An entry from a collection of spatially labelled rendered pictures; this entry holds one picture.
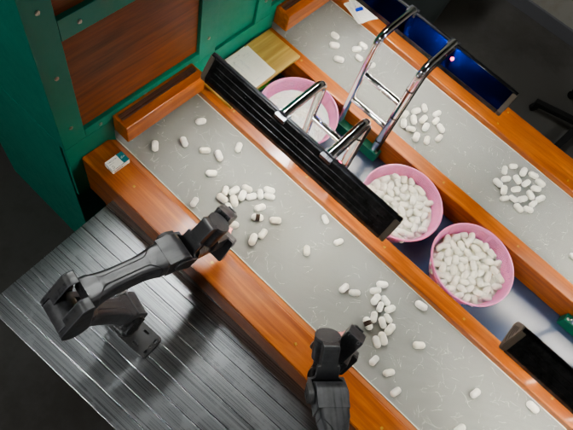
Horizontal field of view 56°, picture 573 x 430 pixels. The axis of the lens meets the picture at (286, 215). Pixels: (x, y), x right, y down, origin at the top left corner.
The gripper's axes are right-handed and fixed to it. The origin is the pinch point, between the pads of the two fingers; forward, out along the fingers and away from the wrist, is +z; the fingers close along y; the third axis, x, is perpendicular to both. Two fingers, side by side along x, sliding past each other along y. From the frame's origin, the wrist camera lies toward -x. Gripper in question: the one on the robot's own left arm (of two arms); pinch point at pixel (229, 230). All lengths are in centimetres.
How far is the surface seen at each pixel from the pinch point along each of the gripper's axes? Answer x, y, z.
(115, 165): 9.8, 37.5, -0.6
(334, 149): -35.2, -8.5, 0.4
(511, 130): -59, -38, 84
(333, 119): -29, 7, 51
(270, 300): 8.9, -20.0, 3.6
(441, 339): -7, -62, 26
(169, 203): 8.9, 19.7, 3.5
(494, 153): -50, -39, 77
